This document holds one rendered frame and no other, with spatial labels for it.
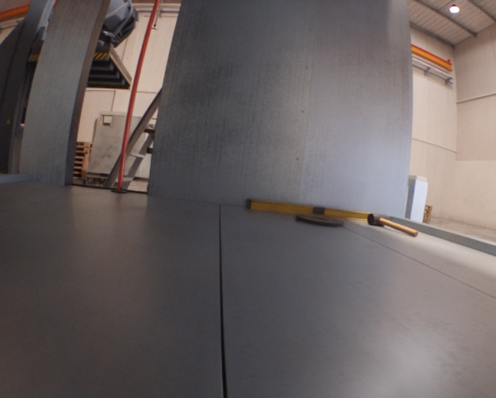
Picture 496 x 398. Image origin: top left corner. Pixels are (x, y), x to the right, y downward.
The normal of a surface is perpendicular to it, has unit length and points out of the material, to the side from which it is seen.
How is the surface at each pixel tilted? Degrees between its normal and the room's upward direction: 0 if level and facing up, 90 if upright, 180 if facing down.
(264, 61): 90
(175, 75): 90
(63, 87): 90
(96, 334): 0
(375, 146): 90
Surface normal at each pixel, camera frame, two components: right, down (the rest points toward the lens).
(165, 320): 0.12, -0.99
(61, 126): 0.10, 0.10
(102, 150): 0.18, -0.11
